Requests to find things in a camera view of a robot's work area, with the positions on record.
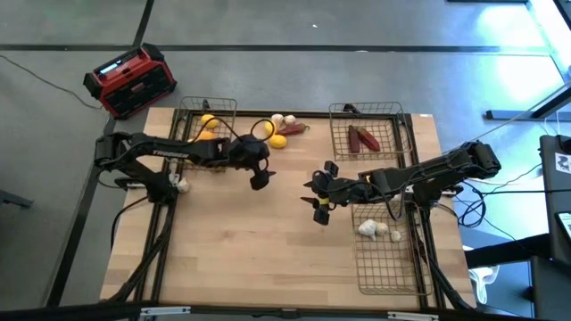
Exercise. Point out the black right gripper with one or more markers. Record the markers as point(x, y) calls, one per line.
point(348, 191)

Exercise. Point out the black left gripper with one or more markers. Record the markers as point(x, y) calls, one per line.
point(250, 153)

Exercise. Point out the yellow lemon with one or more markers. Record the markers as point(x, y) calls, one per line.
point(209, 120)
point(277, 141)
point(269, 128)

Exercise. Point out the large white garlic bulb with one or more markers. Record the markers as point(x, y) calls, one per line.
point(368, 228)

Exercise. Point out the small white garlic bulb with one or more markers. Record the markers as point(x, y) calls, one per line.
point(395, 236)

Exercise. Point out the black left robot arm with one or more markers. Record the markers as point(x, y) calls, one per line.
point(169, 149)

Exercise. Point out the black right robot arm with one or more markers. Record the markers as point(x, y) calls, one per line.
point(428, 169)

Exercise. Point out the red and black jobsite radio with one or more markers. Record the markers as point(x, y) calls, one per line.
point(134, 84)

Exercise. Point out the black metal bar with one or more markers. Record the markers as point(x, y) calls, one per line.
point(504, 254)
point(513, 115)

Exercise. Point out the white sticker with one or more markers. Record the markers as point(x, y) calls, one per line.
point(563, 163)

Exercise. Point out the grey metal foot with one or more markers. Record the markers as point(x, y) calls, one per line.
point(15, 199)

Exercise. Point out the black table frame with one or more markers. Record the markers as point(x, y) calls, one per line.
point(312, 113)

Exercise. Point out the silver metal bracket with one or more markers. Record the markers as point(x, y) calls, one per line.
point(412, 316)
point(165, 311)

